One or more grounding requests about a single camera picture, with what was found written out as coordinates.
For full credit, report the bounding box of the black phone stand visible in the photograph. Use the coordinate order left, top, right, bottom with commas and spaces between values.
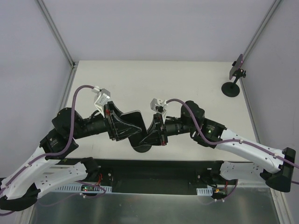
132, 145, 152, 153
221, 69, 246, 98

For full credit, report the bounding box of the black smartphone silver edge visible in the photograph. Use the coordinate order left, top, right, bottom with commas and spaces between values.
120, 111, 147, 148

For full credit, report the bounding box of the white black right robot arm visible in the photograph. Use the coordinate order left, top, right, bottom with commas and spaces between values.
140, 98, 298, 193

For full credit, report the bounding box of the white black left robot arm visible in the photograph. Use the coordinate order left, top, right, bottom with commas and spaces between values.
0, 101, 146, 213

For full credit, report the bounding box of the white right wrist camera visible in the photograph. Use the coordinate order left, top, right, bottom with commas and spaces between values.
150, 98, 168, 122

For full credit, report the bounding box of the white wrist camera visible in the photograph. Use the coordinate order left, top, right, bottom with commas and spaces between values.
150, 98, 168, 122
92, 86, 111, 117

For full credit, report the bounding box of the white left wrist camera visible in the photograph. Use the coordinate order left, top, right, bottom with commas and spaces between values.
92, 86, 111, 117

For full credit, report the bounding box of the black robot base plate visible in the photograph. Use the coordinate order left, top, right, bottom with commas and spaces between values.
88, 159, 236, 194

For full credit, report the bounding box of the white cable duct left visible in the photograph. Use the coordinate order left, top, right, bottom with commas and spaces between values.
53, 183, 112, 194

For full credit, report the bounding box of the white cable duct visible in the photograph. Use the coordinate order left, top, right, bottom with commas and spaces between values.
53, 183, 112, 194
196, 187, 213, 196

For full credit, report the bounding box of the white cable duct right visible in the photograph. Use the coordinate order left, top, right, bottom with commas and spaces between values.
196, 187, 213, 196

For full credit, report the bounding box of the aluminium frame post left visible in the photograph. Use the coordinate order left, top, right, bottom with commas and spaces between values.
35, 0, 75, 68

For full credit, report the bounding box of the aluminium frame post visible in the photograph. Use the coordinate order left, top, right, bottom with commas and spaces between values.
35, 0, 75, 68
242, 0, 283, 63

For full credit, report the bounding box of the aluminium frame post right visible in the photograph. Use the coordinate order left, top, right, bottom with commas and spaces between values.
242, 0, 283, 63

